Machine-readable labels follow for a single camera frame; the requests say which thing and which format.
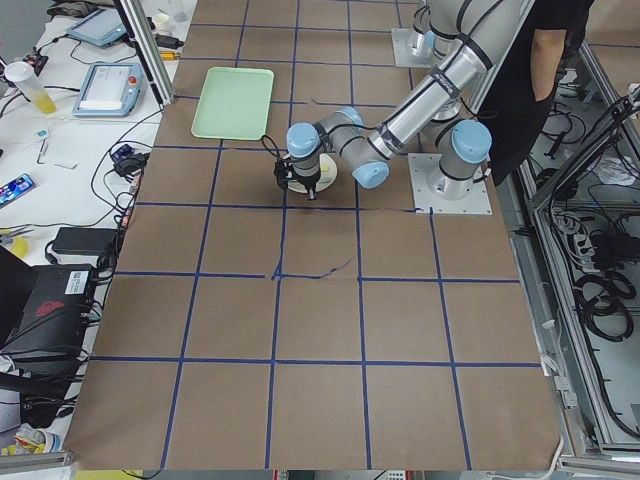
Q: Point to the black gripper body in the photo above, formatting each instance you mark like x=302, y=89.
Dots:
x=308, y=183

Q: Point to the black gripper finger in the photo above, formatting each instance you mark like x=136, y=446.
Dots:
x=312, y=193

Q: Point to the white round plate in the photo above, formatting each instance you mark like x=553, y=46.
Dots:
x=328, y=174

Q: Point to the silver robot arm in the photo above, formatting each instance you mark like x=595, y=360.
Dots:
x=461, y=40

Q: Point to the mint green tray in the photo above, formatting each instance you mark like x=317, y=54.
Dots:
x=234, y=104

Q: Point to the white paper cup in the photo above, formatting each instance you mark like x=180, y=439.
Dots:
x=162, y=24

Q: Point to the near teach pendant tablet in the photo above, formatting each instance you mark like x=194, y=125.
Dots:
x=109, y=90

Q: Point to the teach pendant tablet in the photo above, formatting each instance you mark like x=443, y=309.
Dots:
x=109, y=90
x=100, y=28

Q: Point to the black power adapter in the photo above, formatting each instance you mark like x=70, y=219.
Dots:
x=83, y=241

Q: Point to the person in black apron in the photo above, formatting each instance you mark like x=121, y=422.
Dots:
x=524, y=89

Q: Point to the far teach pendant tablet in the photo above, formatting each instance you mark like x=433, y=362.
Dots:
x=100, y=28

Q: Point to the smartphone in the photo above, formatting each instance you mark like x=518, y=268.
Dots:
x=15, y=189

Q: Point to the black computer case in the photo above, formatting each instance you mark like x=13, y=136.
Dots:
x=44, y=309

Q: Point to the bottle with yellow liquid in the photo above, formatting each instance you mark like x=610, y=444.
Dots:
x=23, y=76

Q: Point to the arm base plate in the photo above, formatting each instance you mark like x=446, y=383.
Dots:
x=435, y=193
x=414, y=50

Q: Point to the aluminium frame post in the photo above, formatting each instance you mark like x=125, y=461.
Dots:
x=137, y=27

